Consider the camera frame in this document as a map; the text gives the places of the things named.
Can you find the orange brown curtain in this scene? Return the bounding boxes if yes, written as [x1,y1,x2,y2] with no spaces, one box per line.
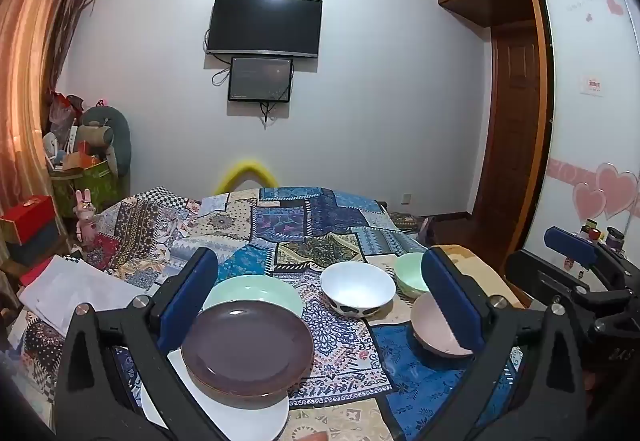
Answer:
[0,0,106,222]

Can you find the white spotted bowl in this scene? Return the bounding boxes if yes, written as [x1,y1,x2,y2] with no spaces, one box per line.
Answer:
[320,262,397,319]

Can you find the green plate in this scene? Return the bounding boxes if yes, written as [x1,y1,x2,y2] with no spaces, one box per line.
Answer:
[202,275,304,322]

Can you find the white papers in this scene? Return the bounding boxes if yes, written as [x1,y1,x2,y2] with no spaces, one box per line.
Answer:
[20,255,161,337]

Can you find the small black wall monitor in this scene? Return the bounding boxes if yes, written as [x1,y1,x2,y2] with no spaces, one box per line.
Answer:
[228,56,293,103]

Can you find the green bowl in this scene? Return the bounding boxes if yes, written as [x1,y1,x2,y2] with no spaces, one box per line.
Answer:
[394,252,432,299]

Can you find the cluster of small jars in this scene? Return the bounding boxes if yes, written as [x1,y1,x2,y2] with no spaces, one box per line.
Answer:
[580,218,627,253]

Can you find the grey plush toy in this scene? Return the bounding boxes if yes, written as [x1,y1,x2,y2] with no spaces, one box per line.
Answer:
[80,104,132,177]

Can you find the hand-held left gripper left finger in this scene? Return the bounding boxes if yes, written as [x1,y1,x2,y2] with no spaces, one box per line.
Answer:
[52,246,236,441]

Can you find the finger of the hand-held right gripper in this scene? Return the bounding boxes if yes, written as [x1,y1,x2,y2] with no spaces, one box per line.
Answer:
[504,249,632,328]
[544,226,626,272]

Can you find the black wall television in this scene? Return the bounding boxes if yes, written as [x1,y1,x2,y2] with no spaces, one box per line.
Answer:
[206,0,323,58]

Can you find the pink bunny toy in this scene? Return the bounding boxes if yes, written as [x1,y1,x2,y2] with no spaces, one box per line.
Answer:
[73,190,98,242]

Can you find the red box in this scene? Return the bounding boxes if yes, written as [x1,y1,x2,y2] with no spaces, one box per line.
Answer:
[0,195,56,244]

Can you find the white plate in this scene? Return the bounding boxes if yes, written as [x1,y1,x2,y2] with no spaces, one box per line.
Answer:
[140,348,291,441]

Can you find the yellow foam noodle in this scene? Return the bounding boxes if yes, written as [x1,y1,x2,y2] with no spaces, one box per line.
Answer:
[215,158,278,196]

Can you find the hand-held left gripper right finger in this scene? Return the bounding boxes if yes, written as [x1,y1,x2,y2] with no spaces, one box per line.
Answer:
[421,246,588,441]

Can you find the white heart print wardrobe door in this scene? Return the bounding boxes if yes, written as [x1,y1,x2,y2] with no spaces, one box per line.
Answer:
[525,0,640,262]

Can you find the patchwork printed blanket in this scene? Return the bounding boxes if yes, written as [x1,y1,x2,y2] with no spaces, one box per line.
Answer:
[10,186,526,441]

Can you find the red plastic bag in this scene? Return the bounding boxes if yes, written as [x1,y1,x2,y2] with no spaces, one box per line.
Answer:
[47,91,86,132]

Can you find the brown plate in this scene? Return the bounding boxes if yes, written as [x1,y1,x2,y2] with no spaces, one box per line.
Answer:
[181,301,316,397]

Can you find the pink bowl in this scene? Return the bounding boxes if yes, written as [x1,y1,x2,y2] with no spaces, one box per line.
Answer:
[410,292,476,358]

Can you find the wooden door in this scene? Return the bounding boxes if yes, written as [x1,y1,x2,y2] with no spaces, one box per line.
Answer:
[472,21,556,242]

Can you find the green storage box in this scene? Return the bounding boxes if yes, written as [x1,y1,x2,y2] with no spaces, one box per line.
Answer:
[50,158,123,217]

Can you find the grey blue box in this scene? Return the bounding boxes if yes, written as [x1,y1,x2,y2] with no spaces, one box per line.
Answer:
[7,226,66,267]

